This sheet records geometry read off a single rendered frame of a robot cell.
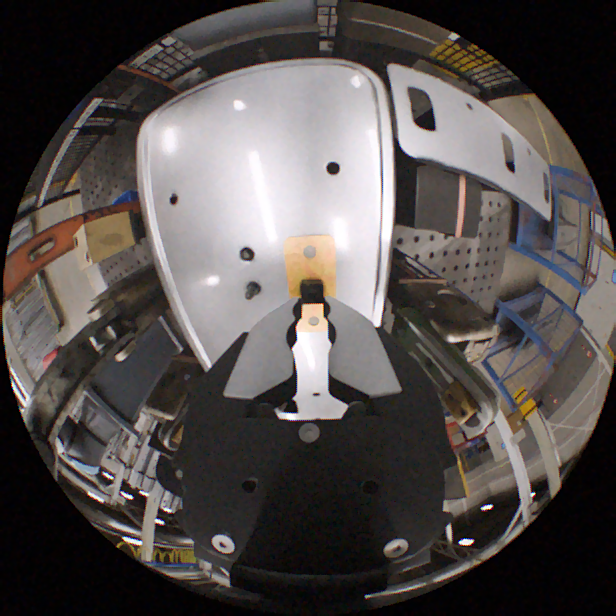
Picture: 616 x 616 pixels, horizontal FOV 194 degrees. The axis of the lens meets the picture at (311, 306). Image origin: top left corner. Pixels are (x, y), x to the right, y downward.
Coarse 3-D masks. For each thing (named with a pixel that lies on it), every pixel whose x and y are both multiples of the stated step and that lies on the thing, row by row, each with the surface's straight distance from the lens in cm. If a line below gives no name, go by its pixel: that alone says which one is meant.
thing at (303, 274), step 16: (288, 240) 13; (304, 240) 13; (320, 240) 13; (288, 256) 13; (304, 256) 13; (320, 256) 13; (288, 272) 14; (304, 272) 14; (320, 272) 14; (288, 288) 14; (304, 288) 13; (320, 288) 13; (304, 304) 14; (320, 304) 15; (304, 320) 16; (320, 320) 16
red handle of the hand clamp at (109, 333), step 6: (108, 324) 21; (114, 324) 21; (102, 330) 21; (108, 330) 21; (114, 330) 21; (96, 336) 22; (102, 336) 21; (108, 336) 21; (114, 336) 21; (96, 342) 22; (102, 342) 22; (60, 348) 28; (48, 354) 30; (54, 354) 28; (48, 360) 30
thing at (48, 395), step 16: (96, 320) 20; (80, 336) 20; (128, 336) 21; (64, 352) 20; (80, 352) 21; (96, 352) 21; (112, 352) 21; (48, 368) 21; (64, 368) 21; (80, 368) 21; (96, 368) 21; (48, 384) 20; (64, 384) 21; (80, 384) 21; (32, 400) 21; (48, 400) 22; (64, 400) 22; (32, 416) 22; (48, 416) 22; (64, 416) 21; (32, 432) 20; (48, 432) 23; (48, 448) 20; (48, 464) 21
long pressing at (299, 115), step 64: (320, 64) 19; (192, 128) 18; (256, 128) 16; (320, 128) 15; (384, 128) 16; (192, 192) 17; (256, 192) 14; (320, 192) 14; (384, 192) 15; (192, 256) 17; (256, 256) 15; (384, 256) 15; (192, 320) 21; (256, 320) 18; (320, 384) 24
